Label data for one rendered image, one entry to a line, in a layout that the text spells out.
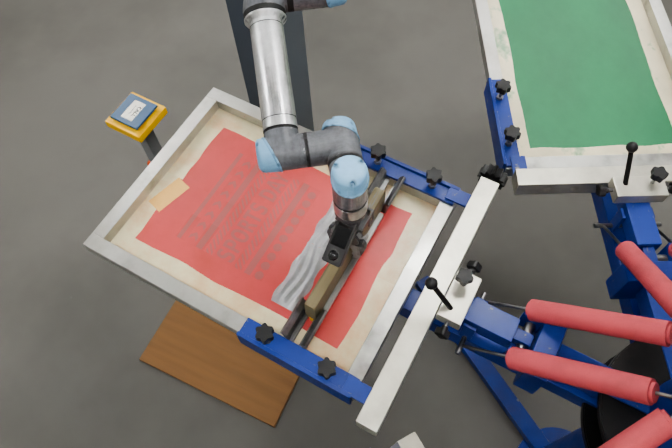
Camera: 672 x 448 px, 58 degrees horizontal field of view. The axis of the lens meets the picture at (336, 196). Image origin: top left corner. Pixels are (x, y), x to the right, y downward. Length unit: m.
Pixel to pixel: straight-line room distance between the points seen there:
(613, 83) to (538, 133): 0.31
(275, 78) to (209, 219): 0.50
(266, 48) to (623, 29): 1.24
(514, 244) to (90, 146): 2.02
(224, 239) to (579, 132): 1.03
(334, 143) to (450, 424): 1.43
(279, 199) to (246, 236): 0.14
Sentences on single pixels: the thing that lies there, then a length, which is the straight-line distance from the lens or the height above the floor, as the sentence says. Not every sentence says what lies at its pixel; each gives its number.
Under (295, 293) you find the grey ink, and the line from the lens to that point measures 1.53.
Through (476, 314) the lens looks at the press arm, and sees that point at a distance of 1.44.
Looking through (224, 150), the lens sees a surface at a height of 0.96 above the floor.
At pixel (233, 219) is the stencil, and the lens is 1.64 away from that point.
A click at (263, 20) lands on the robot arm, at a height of 1.43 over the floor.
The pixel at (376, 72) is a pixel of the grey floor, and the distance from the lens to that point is 3.18.
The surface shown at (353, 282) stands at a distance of 1.53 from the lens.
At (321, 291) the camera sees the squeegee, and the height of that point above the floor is 1.06.
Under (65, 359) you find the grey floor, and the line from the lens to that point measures 2.71.
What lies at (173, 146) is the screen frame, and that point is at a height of 0.99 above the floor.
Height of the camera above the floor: 2.38
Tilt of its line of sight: 60 degrees down
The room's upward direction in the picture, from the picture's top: 3 degrees counter-clockwise
